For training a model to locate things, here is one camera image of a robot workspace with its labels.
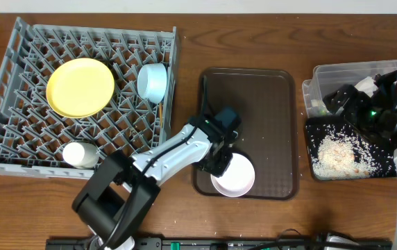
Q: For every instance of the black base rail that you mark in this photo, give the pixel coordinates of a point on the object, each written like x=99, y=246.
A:
x=333, y=242

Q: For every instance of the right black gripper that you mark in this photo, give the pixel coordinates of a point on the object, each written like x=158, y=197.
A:
x=359, y=99

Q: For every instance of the clear plastic bin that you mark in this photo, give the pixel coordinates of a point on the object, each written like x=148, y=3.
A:
x=328, y=78

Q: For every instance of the white round bowl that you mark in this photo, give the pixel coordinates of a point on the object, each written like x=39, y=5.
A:
x=238, y=178

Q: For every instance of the black rectangular tray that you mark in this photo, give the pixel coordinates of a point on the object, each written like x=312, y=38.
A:
x=317, y=127

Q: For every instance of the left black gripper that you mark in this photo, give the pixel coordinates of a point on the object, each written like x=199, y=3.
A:
x=221, y=169

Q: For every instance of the light blue bowl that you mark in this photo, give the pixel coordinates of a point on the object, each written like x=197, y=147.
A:
x=152, y=82

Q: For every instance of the white paper cup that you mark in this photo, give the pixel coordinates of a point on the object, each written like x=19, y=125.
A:
x=80, y=155

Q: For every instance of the rice food scraps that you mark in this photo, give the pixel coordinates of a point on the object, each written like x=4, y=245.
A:
x=343, y=155

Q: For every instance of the grey plastic dish rack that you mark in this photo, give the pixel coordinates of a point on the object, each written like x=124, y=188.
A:
x=33, y=136

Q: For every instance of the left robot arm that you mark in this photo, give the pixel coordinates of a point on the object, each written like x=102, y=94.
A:
x=118, y=196

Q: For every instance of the wooden chopstick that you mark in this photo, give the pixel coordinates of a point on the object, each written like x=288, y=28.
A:
x=160, y=108

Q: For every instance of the white paper napkin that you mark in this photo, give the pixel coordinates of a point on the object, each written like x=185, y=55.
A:
x=367, y=85

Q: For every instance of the yellow round plate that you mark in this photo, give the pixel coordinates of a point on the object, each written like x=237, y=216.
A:
x=80, y=88

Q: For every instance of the dark brown serving tray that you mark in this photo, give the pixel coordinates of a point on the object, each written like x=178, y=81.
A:
x=265, y=101

